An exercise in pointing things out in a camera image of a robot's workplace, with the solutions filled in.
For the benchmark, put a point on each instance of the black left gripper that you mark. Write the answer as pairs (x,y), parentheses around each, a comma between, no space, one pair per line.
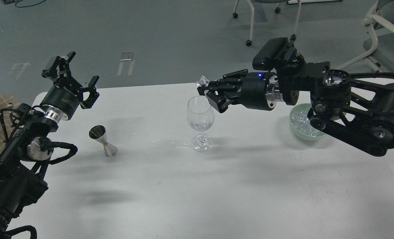
(64,95)

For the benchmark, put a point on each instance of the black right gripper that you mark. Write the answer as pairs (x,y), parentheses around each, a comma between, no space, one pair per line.
(241,87)

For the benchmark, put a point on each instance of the clear ice cube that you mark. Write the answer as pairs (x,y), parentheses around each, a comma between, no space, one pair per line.
(202,81)

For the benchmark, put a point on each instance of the steel cocktail jigger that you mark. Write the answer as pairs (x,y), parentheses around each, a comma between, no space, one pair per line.
(99,134)

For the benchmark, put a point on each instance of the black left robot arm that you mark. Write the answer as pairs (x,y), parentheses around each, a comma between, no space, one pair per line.
(28,151)

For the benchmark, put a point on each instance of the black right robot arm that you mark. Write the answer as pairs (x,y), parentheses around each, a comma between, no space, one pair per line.
(357,109)

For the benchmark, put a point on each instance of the clear wine glass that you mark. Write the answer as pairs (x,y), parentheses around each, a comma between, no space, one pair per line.
(200,117)

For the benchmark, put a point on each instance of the green bowl of ice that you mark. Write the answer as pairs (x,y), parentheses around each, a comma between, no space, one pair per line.
(300,123)

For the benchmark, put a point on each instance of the white rolling chair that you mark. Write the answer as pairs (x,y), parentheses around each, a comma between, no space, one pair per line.
(268,11)

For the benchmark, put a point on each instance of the white grey office chair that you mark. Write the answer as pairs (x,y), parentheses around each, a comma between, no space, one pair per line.
(379,48)

